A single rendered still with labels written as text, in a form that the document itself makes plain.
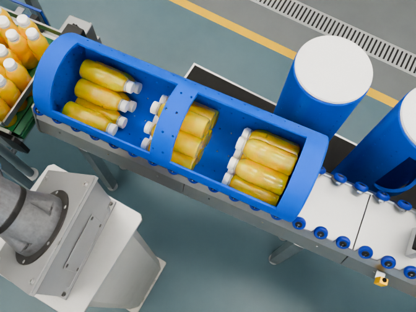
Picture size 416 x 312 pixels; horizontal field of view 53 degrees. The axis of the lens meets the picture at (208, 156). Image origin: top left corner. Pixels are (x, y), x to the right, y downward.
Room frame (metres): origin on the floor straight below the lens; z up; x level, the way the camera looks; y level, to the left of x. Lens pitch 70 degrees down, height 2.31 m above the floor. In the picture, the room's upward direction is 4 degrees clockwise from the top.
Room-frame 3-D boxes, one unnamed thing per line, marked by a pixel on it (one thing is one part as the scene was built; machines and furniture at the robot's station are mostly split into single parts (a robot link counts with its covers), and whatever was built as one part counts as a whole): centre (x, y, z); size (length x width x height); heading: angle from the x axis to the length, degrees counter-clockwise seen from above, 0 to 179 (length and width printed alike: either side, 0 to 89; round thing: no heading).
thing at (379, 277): (0.16, -0.59, 0.92); 0.08 x 0.03 x 0.05; 160
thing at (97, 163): (0.64, 0.53, 0.31); 0.06 x 0.06 x 0.63; 70
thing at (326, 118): (0.84, -0.42, 0.59); 0.28 x 0.28 x 0.88
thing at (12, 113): (0.75, 0.64, 0.96); 0.40 x 0.01 x 0.03; 160
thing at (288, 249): (0.29, -0.39, 0.31); 0.06 x 0.06 x 0.63; 70
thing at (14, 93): (0.68, 0.71, 0.98); 0.07 x 0.07 x 0.17
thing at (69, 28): (0.93, 0.54, 0.95); 0.10 x 0.07 x 0.10; 160
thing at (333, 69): (0.84, -0.42, 1.03); 0.28 x 0.28 x 0.01
